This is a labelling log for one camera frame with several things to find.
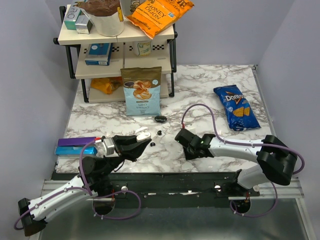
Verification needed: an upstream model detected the shiny blue box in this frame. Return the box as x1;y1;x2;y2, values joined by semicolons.
55;146;98;156

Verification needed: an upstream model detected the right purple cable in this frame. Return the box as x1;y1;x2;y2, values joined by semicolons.
181;103;306;218

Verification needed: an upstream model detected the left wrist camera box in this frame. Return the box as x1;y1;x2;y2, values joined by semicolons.
102;138;115;156

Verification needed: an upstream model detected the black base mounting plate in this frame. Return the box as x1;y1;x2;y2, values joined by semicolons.
51;162;278;210

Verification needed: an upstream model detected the silver small box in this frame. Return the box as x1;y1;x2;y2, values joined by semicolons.
75;14;93;35

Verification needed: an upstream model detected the white cup on shelf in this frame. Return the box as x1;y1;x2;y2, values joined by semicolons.
132;40;152;57

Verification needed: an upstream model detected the purple box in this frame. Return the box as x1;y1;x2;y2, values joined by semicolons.
57;136;96;147

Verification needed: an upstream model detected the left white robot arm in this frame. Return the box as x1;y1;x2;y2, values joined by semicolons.
13;133;152;237

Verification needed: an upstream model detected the black and cream shelf rack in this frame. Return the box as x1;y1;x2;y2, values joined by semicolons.
53;21;178;103

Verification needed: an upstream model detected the orange snack bag bottom shelf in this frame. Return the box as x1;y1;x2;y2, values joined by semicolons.
90;76;123;95

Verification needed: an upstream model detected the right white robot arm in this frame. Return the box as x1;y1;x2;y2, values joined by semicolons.
174;128;298;196

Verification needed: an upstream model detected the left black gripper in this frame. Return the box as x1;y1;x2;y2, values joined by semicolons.
101;133;152;177

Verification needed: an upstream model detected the blue box on shelf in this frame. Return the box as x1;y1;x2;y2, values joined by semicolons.
84;43;113;66

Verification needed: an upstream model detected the white earbud charging case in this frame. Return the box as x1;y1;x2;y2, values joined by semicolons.
135;127;151;142

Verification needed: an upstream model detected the blue doritos bag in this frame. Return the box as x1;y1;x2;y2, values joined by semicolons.
213;84;261;131

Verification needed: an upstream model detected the cassava chips bag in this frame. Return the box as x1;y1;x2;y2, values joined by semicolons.
120;66;162;116

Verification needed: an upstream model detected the aluminium rail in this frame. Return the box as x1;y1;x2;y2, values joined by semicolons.
40;178;305;200

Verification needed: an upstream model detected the teal RO box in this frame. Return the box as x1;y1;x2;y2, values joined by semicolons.
63;0;86;30

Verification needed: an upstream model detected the black marbled charging case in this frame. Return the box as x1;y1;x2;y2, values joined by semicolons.
154;115;167;123

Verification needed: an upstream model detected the orange honey dijon chip bag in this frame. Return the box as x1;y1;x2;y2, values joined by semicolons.
126;0;194;40

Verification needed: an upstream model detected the white carton top shelf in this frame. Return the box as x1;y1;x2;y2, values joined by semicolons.
120;0;145;16

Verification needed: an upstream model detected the white and brown paper bag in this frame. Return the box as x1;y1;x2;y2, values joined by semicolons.
76;0;125;37

